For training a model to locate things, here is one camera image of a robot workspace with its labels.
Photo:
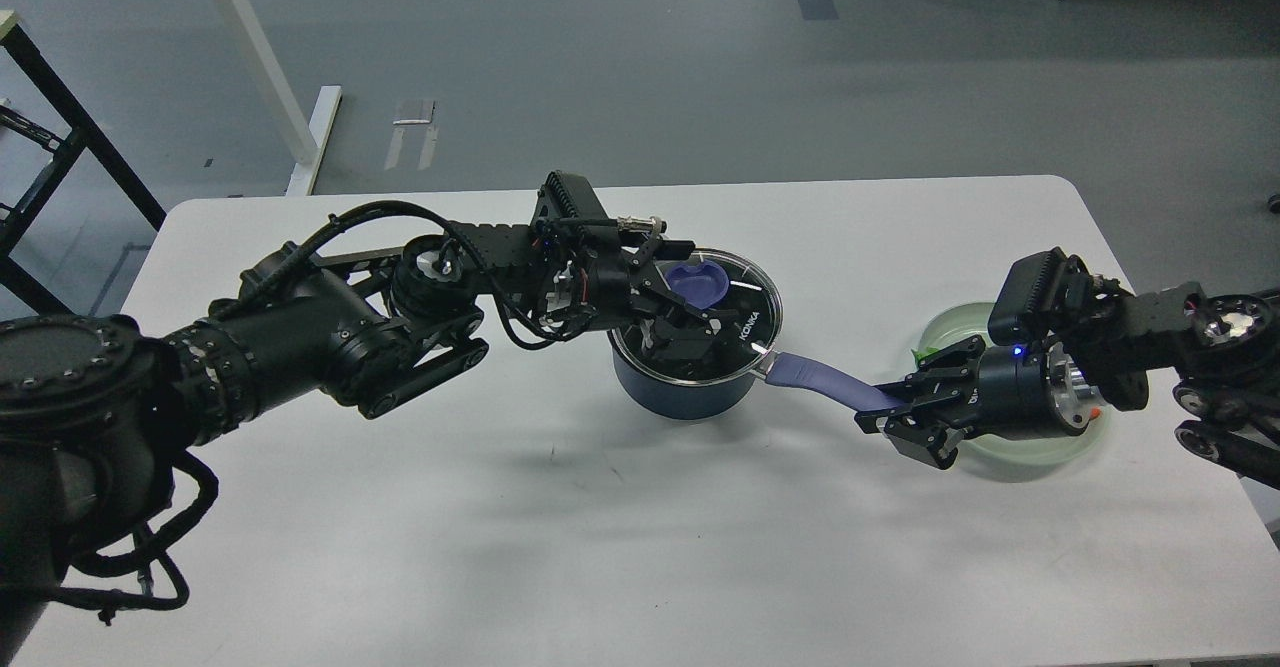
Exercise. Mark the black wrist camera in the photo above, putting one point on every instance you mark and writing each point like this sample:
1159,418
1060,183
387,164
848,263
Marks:
570,202
1033,292

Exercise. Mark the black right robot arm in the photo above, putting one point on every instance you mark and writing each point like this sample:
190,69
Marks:
1223,349

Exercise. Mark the orange toy carrot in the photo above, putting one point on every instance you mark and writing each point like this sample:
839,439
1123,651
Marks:
925,354

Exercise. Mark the dark blue saucepan purple handle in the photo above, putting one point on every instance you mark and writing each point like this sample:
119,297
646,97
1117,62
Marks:
713,390

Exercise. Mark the black metal stand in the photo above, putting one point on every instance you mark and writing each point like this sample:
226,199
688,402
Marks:
85,137

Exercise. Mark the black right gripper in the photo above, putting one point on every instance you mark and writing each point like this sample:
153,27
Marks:
946,381

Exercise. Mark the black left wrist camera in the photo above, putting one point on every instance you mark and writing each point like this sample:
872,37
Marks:
570,202

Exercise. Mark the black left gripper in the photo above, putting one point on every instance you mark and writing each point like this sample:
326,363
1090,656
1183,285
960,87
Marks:
600,286

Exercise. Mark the pale green plate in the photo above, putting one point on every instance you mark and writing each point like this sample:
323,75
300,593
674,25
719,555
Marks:
959,323

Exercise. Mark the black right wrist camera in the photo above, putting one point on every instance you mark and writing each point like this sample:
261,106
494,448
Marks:
1033,292

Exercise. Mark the glass pot lid purple knob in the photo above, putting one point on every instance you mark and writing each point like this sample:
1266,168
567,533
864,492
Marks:
734,318

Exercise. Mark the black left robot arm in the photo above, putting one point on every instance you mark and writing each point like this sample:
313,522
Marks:
374,309

